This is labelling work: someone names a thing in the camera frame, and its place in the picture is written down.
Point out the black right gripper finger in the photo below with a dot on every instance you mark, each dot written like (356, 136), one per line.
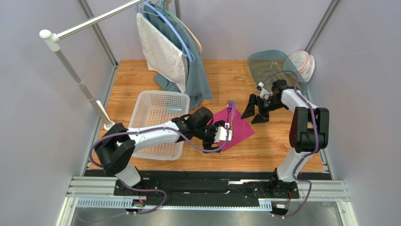
(260, 118)
(250, 108)

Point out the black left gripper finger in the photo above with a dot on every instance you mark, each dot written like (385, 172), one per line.
(209, 146)
(216, 125)

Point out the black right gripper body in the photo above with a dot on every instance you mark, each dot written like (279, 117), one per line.
(260, 106)

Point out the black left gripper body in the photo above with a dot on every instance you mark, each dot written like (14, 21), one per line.
(205, 133)

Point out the iridescent table knife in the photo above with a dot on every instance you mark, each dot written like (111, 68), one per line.
(233, 111)

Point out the magenta paper napkin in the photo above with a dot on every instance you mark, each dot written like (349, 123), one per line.
(241, 129)

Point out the iridescent fork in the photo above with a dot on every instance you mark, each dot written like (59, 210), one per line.
(229, 109)

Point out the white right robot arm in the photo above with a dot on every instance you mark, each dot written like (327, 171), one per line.
(308, 133)

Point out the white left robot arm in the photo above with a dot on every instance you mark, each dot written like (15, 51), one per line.
(115, 149)

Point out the transparent teal plastic lid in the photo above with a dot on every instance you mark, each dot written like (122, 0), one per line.
(267, 67)

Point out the blue-grey shirt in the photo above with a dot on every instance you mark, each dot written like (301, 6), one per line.
(197, 85)

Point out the white mesh laundry bag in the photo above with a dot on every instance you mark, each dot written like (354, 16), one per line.
(303, 62)

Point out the white plastic basket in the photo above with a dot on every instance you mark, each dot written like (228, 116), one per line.
(155, 107)

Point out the blue clothes hanger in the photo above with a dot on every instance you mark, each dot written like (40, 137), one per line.
(188, 53)

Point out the white towel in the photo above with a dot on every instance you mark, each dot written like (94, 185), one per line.
(162, 56)

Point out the green clothes hanger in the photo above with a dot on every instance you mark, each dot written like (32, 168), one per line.
(163, 7)

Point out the wooden clothes hanger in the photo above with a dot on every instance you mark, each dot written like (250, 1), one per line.
(192, 34)

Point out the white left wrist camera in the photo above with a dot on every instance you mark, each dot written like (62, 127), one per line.
(224, 133)

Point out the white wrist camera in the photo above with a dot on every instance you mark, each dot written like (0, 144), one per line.
(224, 133)
(264, 94)

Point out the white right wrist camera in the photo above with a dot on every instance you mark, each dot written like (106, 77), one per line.
(264, 94)

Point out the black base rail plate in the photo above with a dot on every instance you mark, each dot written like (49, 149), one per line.
(210, 188)

